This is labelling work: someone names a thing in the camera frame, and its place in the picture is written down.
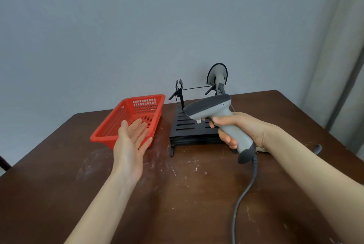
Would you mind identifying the grey scanner cable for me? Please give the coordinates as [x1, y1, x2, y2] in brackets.
[231, 154, 258, 244]

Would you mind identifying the beige curtain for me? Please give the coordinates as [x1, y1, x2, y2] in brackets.
[298, 0, 364, 156]

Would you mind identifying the grey barcode scanner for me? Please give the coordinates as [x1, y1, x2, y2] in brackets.
[183, 94, 257, 165]

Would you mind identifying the dark chair part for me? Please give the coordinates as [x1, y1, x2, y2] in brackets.
[0, 155, 12, 172]

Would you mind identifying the red plastic basket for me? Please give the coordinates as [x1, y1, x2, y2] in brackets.
[90, 94, 166, 150]

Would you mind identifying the person's left forearm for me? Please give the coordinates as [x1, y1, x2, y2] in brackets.
[64, 167, 140, 244]

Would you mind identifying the grey scanner stand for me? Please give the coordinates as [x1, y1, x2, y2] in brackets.
[206, 63, 229, 95]

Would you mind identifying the black slotted rack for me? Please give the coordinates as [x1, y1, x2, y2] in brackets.
[168, 80, 238, 158]

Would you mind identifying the person's left hand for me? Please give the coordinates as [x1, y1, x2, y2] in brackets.
[112, 119, 153, 182]

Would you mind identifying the person's right forearm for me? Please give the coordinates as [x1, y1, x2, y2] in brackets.
[262, 123, 364, 244]

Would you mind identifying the person's right hand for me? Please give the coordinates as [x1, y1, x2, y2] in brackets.
[209, 112, 270, 150]

